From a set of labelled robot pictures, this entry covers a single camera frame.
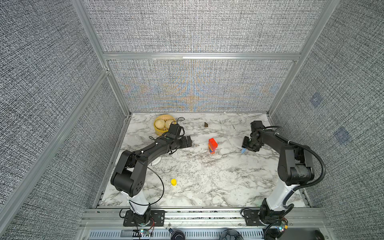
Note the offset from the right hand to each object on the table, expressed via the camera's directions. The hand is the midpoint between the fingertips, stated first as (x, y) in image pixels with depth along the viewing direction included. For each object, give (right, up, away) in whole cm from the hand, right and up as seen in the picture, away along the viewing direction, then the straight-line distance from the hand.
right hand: (245, 145), depth 97 cm
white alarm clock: (-57, -9, -6) cm, 58 cm away
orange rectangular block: (-21, -4, -1) cm, 22 cm away
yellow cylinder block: (-45, -19, -14) cm, 51 cm away
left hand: (-39, +2, -4) cm, 39 cm away
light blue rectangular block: (-2, -3, -1) cm, 3 cm away
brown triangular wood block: (-24, +14, +15) cm, 32 cm away
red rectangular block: (-22, +2, -8) cm, 24 cm away
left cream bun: (-58, +15, +8) cm, 60 cm away
